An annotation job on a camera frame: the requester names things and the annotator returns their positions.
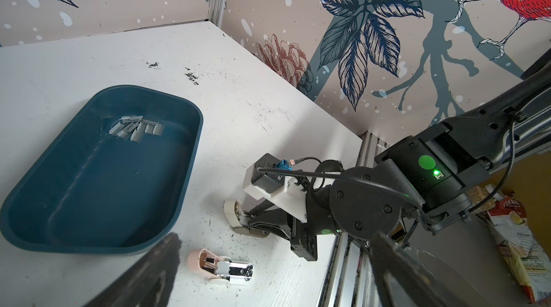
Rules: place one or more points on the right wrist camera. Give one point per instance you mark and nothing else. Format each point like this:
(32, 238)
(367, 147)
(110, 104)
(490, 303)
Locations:
(284, 192)

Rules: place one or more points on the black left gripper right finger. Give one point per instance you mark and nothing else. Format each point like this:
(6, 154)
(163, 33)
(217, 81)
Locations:
(401, 281)

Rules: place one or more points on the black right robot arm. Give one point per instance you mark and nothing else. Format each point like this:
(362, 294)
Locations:
(423, 177)

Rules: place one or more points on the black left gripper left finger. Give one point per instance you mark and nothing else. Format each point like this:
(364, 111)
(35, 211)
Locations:
(149, 282)

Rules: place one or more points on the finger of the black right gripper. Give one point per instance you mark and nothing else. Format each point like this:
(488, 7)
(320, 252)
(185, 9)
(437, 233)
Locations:
(277, 224)

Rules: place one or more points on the snack bag outside cell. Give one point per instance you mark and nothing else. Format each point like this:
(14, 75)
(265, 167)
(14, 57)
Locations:
(506, 218)

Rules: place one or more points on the staples strip in tray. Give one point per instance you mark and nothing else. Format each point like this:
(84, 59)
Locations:
(135, 127)

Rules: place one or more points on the teal plastic tray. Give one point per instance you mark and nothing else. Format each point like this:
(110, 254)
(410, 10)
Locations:
(97, 194)

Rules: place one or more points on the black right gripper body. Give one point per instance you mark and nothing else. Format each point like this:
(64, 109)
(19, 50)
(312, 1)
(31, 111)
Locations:
(302, 241)

